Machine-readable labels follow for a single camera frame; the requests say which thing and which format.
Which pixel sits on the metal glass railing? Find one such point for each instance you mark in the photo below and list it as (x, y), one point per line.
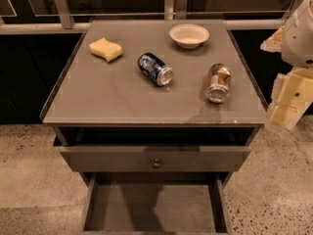
(74, 16)

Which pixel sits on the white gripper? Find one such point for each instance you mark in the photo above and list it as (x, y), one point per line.
(298, 41)

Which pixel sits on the grey top drawer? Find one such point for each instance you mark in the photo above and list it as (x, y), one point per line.
(113, 158)

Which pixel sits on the grey drawer cabinet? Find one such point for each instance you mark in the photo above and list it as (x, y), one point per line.
(99, 103)

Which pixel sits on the yellow sponge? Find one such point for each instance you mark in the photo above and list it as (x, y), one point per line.
(106, 49)

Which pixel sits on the open grey middle drawer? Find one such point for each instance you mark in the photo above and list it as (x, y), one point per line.
(155, 204)

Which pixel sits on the gold silver can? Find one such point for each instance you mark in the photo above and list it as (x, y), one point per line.
(218, 83)

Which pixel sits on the white bowl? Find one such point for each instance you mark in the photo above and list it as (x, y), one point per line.
(189, 36)

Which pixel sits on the round metal drawer knob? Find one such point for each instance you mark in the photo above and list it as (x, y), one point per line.
(157, 163)

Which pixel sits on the blue pepsi can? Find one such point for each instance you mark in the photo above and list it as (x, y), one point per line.
(155, 69)

